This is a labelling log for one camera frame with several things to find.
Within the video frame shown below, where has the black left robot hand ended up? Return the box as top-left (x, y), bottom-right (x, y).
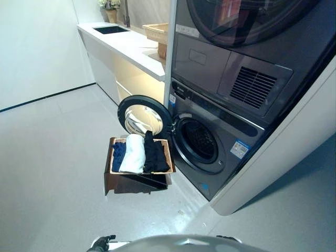
top-left (88, 235), bottom-right (117, 252)

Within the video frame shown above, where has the navy blue garment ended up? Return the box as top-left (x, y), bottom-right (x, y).
top-left (111, 141), bottom-right (128, 172)

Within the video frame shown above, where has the white garment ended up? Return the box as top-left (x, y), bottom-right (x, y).
top-left (118, 134), bottom-right (147, 174)

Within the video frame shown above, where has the black garment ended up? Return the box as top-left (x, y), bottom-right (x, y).
top-left (142, 130), bottom-right (171, 174)

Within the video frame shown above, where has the grey front-load washing machine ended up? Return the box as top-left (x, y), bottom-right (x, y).
top-left (167, 77), bottom-right (266, 202)

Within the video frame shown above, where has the round washing machine door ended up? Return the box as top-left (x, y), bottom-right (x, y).
top-left (117, 94), bottom-right (175, 140)

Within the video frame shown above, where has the silver robot torso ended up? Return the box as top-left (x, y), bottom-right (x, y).
top-left (109, 234), bottom-right (265, 252)

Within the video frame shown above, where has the dark brown wooden stand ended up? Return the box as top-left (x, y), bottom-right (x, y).
top-left (103, 136), bottom-right (173, 196)

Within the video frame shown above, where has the blue energy label sticker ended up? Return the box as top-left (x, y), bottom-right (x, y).
top-left (233, 139), bottom-right (252, 159)

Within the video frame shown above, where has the wicker laundry basket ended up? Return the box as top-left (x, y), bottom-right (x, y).
top-left (109, 136), bottom-right (176, 175)

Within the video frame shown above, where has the grey stacked dryer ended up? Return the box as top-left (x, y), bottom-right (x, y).
top-left (171, 0), bottom-right (336, 125)

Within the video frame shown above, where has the white counter cabinet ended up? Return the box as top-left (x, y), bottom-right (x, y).
top-left (77, 22), bottom-right (167, 106)

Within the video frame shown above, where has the white dryer label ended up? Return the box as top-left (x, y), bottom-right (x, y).
top-left (176, 24), bottom-right (201, 38)

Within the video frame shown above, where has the black recessed sink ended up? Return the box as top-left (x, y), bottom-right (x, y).
top-left (92, 25), bottom-right (131, 35)

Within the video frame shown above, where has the light wooden crate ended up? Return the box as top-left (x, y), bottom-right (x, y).
top-left (142, 22), bottom-right (169, 43)

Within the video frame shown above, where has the dark metal faucet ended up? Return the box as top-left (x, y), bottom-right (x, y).
top-left (122, 0), bottom-right (131, 28)

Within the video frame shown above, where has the potted plant with flowers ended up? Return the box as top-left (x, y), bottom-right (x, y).
top-left (97, 0), bottom-right (122, 24)

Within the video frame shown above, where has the white appliance enclosure panel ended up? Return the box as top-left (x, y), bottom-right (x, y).
top-left (209, 69), bottom-right (336, 216)

